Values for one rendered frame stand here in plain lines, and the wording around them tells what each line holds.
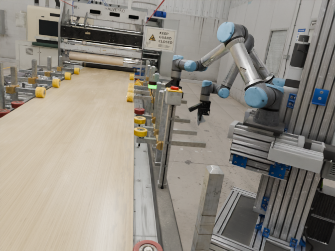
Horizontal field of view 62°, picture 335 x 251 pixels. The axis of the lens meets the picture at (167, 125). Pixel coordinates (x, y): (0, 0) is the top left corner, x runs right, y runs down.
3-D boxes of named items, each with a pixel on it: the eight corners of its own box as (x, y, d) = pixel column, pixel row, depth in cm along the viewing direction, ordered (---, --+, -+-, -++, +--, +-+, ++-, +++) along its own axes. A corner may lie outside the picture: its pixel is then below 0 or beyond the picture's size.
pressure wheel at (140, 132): (138, 142, 176) (140, 125, 173) (148, 146, 172) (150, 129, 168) (129, 145, 170) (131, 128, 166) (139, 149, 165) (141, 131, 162)
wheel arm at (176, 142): (204, 147, 178) (205, 141, 176) (205, 149, 174) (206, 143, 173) (136, 142, 171) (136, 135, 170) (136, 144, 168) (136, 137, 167)
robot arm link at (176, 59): (179, 56, 191) (170, 54, 197) (176, 71, 195) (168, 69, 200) (187, 56, 197) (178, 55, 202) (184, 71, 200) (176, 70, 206)
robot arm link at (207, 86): (214, 82, 211) (203, 80, 210) (212, 96, 214) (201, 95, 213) (212, 80, 218) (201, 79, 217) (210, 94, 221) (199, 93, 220)
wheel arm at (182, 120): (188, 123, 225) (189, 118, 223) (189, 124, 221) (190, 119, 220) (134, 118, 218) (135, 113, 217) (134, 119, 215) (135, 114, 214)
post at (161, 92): (156, 155, 199) (164, 89, 185) (156, 157, 195) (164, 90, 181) (151, 155, 198) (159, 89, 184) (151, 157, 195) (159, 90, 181)
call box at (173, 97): (178, 103, 138) (180, 88, 136) (180, 107, 131) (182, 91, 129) (164, 102, 137) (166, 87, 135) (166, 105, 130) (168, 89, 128)
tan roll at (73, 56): (156, 68, 442) (156, 61, 438) (156, 69, 430) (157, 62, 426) (63, 58, 421) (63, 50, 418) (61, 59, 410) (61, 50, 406)
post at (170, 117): (165, 184, 149) (176, 102, 136) (166, 188, 145) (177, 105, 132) (157, 183, 149) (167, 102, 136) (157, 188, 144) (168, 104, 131)
